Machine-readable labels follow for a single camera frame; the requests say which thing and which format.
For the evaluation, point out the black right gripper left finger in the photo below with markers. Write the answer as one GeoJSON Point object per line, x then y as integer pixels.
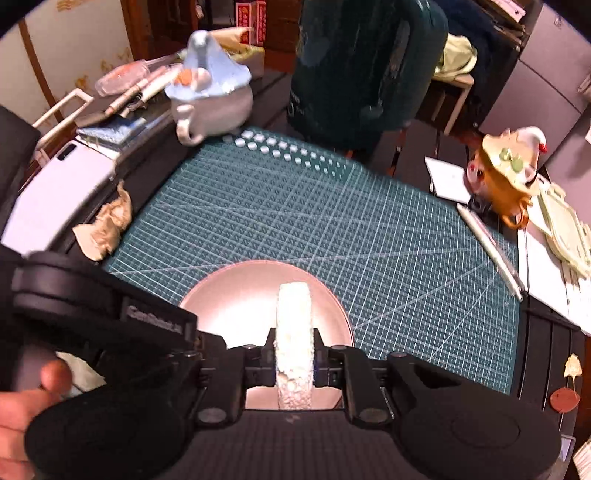
{"type": "Point", "coordinates": [227, 376]}

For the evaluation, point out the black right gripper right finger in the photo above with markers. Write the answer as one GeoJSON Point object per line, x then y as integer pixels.
{"type": "Point", "coordinates": [362, 381]}

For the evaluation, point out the beige oval sponge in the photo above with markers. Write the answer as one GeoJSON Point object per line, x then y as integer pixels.
{"type": "Point", "coordinates": [294, 347]}

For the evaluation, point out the white bowl red rim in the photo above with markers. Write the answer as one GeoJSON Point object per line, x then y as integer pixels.
{"type": "Point", "coordinates": [238, 303]}

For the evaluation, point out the person left hand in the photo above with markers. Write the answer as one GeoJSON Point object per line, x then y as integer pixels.
{"type": "Point", "coordinates": [18, 409]}

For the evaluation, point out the crumpled brown paper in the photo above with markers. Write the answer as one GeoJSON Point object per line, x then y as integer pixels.
{"type": "Point", "coordinates": [102, 236]}

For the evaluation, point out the green cutting mat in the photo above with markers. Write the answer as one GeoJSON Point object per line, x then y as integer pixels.
{"type": "Point", "coordinates": [409, 272]}

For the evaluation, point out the white pen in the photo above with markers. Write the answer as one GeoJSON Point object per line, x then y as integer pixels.
{"type": "Point", "coordinates": [504, 266]}

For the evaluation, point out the leaf shaped coaster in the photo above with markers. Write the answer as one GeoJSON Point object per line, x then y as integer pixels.
{"type": "Point", "coordinates": [566, 399]}

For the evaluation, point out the white paper stack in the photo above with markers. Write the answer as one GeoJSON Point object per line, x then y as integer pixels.
{"type": "Point", "coordinates": [552, 281]}

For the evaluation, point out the white card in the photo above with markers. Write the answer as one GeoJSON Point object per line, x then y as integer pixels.
{"type": "Point", "coordinates": [447, 181]}

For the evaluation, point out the orange pig teapot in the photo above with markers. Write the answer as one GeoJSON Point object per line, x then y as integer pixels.
{"type": "Point", "coordinates": [502, 173]}

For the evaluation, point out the pale green container lid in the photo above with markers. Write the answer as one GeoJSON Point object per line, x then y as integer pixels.
{"type": "Point", "coordinates": [566, 235]}

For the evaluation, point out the blue hat white teapot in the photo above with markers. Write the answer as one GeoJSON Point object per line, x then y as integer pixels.
{"type": "Point", "coordinates": [211, 94]}

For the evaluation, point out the wooden stool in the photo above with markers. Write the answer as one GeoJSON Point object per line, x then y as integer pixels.
{"type": "Point", "coordinates": [457, 89]}

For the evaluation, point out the light green bag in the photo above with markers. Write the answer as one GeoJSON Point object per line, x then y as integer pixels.
{"type": "Point", "coordinates": [459, 57]}

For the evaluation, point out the red box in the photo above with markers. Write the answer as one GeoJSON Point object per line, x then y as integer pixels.
{"type": "Point", "coordinates": [250, 18]}

